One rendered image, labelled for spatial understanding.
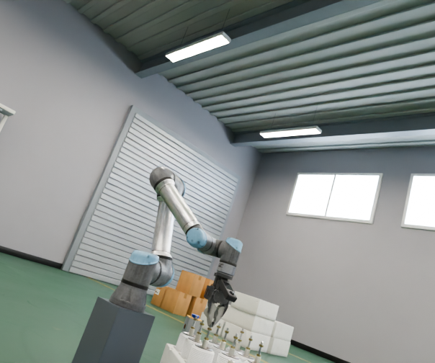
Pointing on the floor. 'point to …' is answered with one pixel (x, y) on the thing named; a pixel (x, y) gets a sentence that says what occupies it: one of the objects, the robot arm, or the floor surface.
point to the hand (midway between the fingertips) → (212, 323)
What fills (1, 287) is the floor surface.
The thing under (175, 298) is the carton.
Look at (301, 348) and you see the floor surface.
